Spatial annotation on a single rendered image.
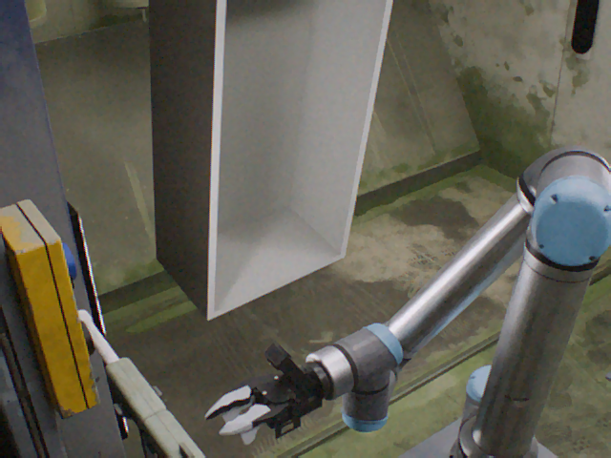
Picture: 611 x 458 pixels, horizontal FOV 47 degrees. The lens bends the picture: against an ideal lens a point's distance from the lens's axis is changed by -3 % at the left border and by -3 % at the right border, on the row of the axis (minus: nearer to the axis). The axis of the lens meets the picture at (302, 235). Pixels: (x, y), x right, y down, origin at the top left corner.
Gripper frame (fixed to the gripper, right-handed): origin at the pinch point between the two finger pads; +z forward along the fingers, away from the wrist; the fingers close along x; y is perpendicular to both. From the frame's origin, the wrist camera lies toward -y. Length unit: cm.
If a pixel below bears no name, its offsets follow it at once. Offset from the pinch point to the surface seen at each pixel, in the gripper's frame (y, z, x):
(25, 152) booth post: -34, 10, 46
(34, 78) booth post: -47, 6, 46
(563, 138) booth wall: 66, -265, 121
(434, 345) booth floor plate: 105, -133, 77
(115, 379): -5.0, 11.4, 13.5
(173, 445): -5.2, 10.3, -5.2
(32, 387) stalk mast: -24.7, 26.7, -3.6
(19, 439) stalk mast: -17.5, 30.2, -3.6
